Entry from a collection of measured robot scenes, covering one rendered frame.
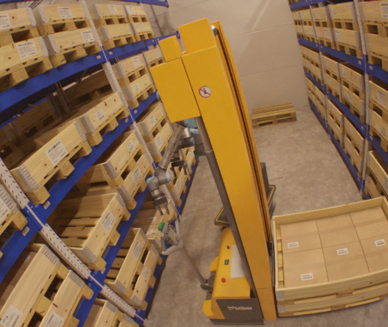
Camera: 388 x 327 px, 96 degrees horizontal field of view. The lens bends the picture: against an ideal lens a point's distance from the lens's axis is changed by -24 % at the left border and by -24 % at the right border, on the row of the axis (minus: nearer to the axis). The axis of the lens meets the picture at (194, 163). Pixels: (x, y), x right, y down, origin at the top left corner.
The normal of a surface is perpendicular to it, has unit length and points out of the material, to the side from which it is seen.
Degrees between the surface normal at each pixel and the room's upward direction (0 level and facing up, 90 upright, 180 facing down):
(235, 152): 90
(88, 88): 90
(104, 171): 90
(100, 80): 90
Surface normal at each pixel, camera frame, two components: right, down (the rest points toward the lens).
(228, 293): -0.32, -0.81
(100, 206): -0.18, 0.55
